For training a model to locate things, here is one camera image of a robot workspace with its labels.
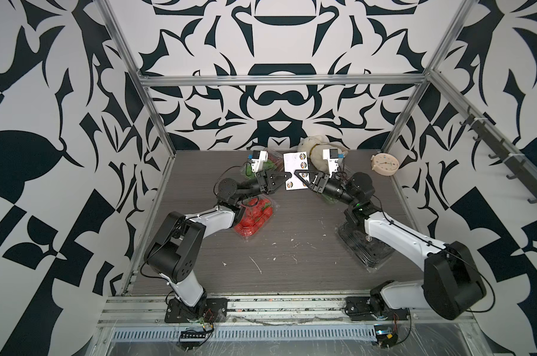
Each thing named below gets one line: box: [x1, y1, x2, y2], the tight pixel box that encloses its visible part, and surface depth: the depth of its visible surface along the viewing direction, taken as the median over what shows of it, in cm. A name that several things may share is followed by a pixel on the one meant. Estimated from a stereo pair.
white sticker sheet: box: [283, 151, 310, 191], surface depth 72 cm
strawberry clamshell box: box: [233, 194, 275, 239], surface depth 91 cm
